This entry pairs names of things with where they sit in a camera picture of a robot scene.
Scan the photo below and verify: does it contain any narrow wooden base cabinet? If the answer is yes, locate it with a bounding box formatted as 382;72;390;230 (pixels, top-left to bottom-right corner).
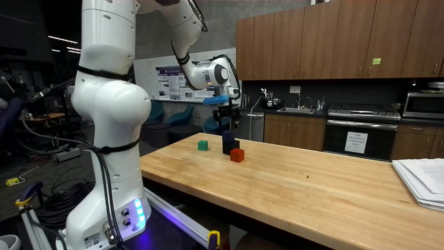
390;124;444;161

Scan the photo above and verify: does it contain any grey dishwasher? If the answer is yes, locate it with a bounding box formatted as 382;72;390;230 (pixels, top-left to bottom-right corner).
247;111;267;142

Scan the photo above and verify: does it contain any coiled black cable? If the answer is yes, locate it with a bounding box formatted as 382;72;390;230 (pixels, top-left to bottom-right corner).
35;179;94;229

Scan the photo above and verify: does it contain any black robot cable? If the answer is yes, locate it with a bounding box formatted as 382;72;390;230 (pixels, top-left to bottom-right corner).
20;117;122;244

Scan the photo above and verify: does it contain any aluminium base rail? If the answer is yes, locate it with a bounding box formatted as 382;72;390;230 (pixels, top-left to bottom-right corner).
137;186;219;250

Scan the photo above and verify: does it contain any yellow clamp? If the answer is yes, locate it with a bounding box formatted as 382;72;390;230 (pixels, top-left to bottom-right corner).
14;182;45;212
207;229;223;250

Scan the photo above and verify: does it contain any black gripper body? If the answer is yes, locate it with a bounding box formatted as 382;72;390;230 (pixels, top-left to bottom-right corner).
212;104;242;124

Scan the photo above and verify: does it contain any wide wooden sink base cabinet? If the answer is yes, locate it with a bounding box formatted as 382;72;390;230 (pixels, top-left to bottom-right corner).
262;112;328;153

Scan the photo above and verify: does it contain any stainless steel oven range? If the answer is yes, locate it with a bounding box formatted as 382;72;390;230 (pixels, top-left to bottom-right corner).
323;108;402;161

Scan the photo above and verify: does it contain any long wooden upper cabinet row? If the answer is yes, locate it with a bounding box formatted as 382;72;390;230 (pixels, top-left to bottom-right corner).
235;0;444;82

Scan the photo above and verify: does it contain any white paper notice on oven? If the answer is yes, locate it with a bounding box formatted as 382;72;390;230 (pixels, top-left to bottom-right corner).
344;130;369;155

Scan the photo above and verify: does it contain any white paper stack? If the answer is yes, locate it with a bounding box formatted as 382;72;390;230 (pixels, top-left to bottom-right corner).
391;157;444;214

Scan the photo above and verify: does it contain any blue block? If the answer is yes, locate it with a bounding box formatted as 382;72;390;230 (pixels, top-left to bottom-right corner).
221;129;236;144

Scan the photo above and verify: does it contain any orange block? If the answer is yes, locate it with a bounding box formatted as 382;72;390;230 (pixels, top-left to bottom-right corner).
229;147;246;164

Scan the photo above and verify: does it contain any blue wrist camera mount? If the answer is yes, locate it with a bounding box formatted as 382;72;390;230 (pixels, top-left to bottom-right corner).
203;94;232;107

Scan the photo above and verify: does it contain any blue chair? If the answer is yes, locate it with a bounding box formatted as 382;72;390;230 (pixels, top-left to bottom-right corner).
165;105;196;129
146;101;167;128

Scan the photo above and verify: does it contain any wall poster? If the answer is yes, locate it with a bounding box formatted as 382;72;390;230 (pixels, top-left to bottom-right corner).
154;64;219;104

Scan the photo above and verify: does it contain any steel kitchen sink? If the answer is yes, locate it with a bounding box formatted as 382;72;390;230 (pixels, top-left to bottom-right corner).
276;105;316;117

